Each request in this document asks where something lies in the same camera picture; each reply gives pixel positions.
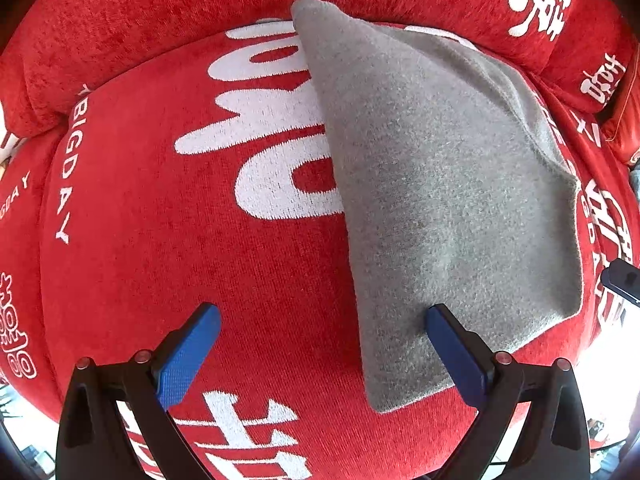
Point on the grey fleece garment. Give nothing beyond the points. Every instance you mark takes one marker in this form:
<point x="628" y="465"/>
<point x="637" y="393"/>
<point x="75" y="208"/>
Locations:
<point x="425" y="185"/>

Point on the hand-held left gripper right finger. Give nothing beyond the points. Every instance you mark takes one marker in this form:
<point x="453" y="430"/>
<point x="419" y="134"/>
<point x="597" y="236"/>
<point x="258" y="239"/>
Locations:
<point x="455" y="357"/>

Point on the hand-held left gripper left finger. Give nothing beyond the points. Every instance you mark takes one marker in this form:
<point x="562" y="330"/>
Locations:
<point x="187" y="357"/>

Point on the red printed sofa cover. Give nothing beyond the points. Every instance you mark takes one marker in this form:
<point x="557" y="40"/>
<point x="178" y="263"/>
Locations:
<point x="150" y="270"/>

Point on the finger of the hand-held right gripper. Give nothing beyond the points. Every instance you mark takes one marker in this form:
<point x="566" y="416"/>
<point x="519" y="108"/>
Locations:
<point x="625" y="280"/>

